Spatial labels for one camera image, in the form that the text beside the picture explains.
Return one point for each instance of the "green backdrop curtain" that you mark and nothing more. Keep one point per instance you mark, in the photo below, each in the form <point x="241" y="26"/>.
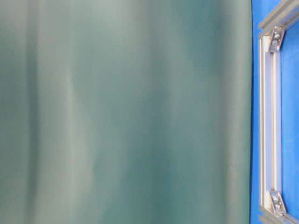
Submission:
<point x="125" y="111"/>

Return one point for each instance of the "silver aluminium extrusion frame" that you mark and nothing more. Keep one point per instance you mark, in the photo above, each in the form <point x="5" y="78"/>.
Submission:
<point x="270" y="40"/>

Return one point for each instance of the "blue table mat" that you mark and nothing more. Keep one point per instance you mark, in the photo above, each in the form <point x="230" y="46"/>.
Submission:
<point x="290" y="115"/>

